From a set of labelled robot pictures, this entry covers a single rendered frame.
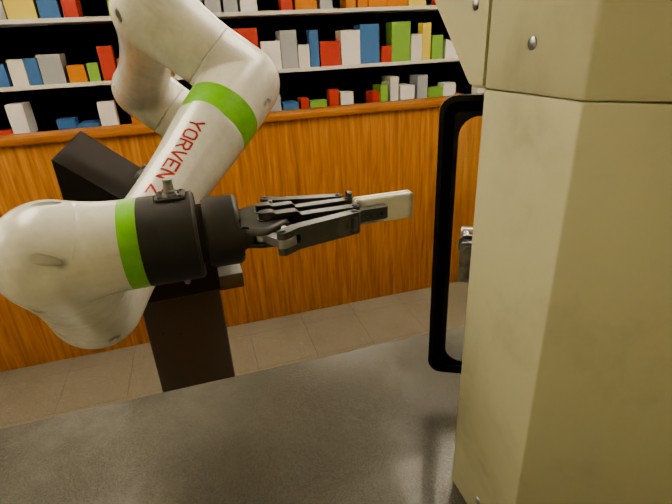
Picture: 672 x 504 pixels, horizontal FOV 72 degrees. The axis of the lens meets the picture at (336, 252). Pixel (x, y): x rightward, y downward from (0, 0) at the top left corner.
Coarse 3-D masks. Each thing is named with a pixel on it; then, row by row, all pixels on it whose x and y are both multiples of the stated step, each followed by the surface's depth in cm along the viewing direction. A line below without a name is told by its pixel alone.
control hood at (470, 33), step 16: (448, 0) 42; (464, 0) 39; (480, 0) 37; (448, 16) 42; (464, 16) 40; (480, 16) 38; (448, 32) 43; (464, 32) 40; (480, 32) 38; (464, 48) 41; (480, 48) 38; (464, 64) 41; (480, 64) 39; (480, 80) 39
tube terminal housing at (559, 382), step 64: (512, 0) 34; (576, 0) 28; (640, 0) 26; (512, 64) 35; (576, 64) 29; (640, 64) 27; (512, 128) 36; (576, 128) 30; (640, 128) 28; (512, 192) 37; (576, 192) 31; (640, 192) 30; (512, 256) 39; (576, 256) 33; (640, 256) 31; (512, 320) 40; (576, 320) 35; (640, 320) 33; (512, 384) 42; (576, 384) 37; (640, 384) 34; (512, 448) 44; (576, 448) 39; (640, 448) 36
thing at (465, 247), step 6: (468, 240) 60; (462, 246) 59; (468, 246) 59; (462, 252) 59; (468, 252) 59; (462, 258) 60; (468, 258) 59; (462, 264) 60; (468, 264) 60; (462, 270) 60; (468, 270) 60; (462, 276) 61; (468, 276) 61
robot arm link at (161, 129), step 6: (186, 90) 109; (180, 96) 106; (174, 102) 105; (180, 102) 106; (174, 108) 105; (168, 114) 105; (174, 114) 106; (162, 120) 106; (168, 120) 106; (162, 126) 107; (168, 126) 107; (156, 132) 110; (162, 132) 109
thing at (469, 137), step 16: (464, 128) 54; (480, 128) 54; (464, 144) 55; (464, 160) 56; (464, 176) 57; (464, 192) 58; (464, 208) 58; (464, 224) 59; (432, 256) 62; (464, 288) 63; (448, 304) 65; (464, 304) 64; (448, 320) 66; (464, 320) 65; (448, 336) 67; (448, 352) 68
